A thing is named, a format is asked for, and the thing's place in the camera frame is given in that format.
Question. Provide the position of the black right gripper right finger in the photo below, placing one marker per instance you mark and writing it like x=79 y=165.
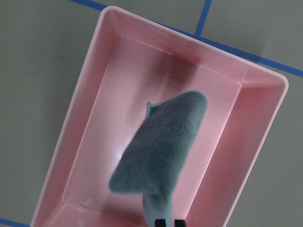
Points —
x=179 y=223

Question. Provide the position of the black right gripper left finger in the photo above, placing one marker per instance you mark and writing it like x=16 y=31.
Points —
x=159 y=223

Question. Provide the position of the pink plastic bin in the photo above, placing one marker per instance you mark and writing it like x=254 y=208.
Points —
x=132 y=61

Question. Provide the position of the dark grey cloth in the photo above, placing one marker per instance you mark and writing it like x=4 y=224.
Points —
x=152 y=161

